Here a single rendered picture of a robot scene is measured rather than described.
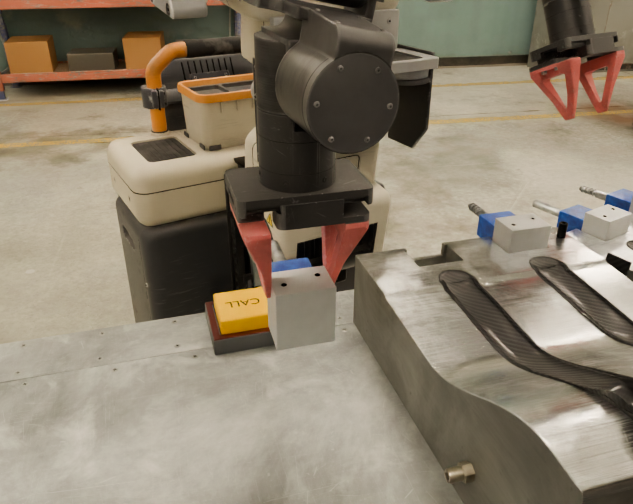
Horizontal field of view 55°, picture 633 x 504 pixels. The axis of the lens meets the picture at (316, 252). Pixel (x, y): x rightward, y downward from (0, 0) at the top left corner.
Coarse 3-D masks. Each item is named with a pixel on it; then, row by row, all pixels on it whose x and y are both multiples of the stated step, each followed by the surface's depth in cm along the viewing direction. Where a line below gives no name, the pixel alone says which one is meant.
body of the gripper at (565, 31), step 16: (560, 0) 78; (576, 0) 78; (560, 16) 79; (576, 16) 78; (592, 16) 79; (560, 32) 79; (576, 32) 78; (592, 32) 78; (608, 32) 79; (544, 48) 79; (560, 48) 77
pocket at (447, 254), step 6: (444, 246) 69; (444, 252) 70; (450, 252) 69; (414, 258) 69; (420, 258) 69; (426, 258) 69; (432, 258) 69; (438, 258) 70; (444, 258) 70; (450, 258) 69; (456, 258) 67; (420, 264) 69; (426, 264) 70; (432, 264) 70
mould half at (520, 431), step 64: (384, 256) 67; (512, 256) 67; (576, 256) 67; (384, 320) 61; (448, 320) 56; (576, 320) 57; (448, 384) 48; (512, 384) 45; (448, 448) 50; (512, 448) 40; (576, 448) 36
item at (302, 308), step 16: (272, 240) 59; (272, 256) 57; (272, 272) 50; (288, 272) 50; (304, 272) 50; (320, 272) 50; (272, 288) 48; (288, 288) 48; (304, 288) 48; (320, 288) 48; (336, 288) 48; (272, 304) 49; (288, 304) 47; (304, 304) 48; (320, 304) 48; (272, 320) 50; (288, 320) 48; (304, 320) 49; (320, 320) 49; (272, 336) 51; (288, 336) 49; (304, 336) 49; (320, 336) 50
